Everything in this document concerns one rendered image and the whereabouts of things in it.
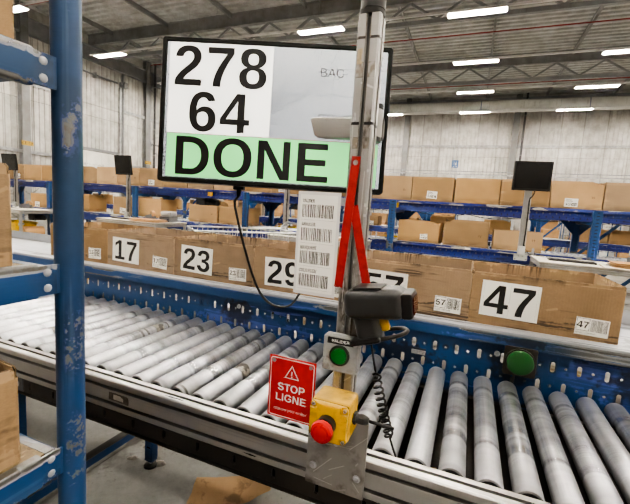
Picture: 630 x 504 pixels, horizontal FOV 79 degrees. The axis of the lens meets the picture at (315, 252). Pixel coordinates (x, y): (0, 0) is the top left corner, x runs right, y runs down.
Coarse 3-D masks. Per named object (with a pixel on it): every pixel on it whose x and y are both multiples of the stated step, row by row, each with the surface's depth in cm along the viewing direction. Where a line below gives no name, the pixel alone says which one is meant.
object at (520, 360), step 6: (510, 354) 110; (516, 354) 109; (522, 354) 109; (528, 354) 108; (510, 360) 110; (516, 360) 109; (522, 360) 109; (528, 360) 108; (510, 366) 110; (516, 366) 109; (522, 366) 109; (528, 366) 108; (516, 372) 110; (522, 372) 109; (528, 372) 108
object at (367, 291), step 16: (352, 288) 65; (368, 288) 64; (384, 288) 64; (400, 288) 64; (352, 304) 65; (368, 304) 64; (384, 304) 62; (400, 304) 62; (416, 304) 64; (368, 320) 65; (384, 320) 65; (368, 336) 66
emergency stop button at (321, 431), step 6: (318, 420) 65; (312, 426) 65; (318, 426) 64; (324, 426) 64; (330, 426) 64; (312, 432) 65; (318, 432) 64; (324, 432) 64; (330, 432) 64; (318, 438) 64; (324, 438) 64; (330, 438) 64
